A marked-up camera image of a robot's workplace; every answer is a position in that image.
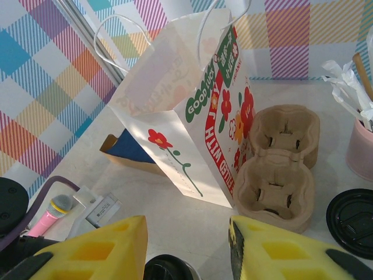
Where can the white flower print paper bag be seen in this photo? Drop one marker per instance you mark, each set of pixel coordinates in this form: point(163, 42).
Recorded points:
point(175, 140)

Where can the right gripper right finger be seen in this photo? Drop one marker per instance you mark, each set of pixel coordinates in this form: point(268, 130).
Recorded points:
point(285, 259)

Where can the pink toy microphone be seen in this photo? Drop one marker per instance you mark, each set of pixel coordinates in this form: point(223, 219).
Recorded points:
point(49, 216)

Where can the stack of black cup lids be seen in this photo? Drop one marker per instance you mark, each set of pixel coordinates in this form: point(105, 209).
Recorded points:
point(352, 221)

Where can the brown paper wrapped stirrer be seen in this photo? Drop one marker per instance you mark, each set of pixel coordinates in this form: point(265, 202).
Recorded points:
point(361, 70)

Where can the stack of pulp cup carriers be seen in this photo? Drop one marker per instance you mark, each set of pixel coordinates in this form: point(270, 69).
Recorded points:
point(274, 181)

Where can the blue tray wooden frame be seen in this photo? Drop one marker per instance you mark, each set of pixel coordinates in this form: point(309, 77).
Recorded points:
point(128, 161)

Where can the aluminium frame post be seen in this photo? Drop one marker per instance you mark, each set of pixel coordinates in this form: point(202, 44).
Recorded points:
point(93, 41)

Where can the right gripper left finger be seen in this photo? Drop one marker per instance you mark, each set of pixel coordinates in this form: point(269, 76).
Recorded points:
point(110, 253)

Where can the brown coffee cup black lid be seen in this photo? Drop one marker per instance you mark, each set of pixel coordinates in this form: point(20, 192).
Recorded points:
point(166, 269)

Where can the pink metal bucket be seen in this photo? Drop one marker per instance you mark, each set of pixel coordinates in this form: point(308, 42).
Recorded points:
point(360, 151)

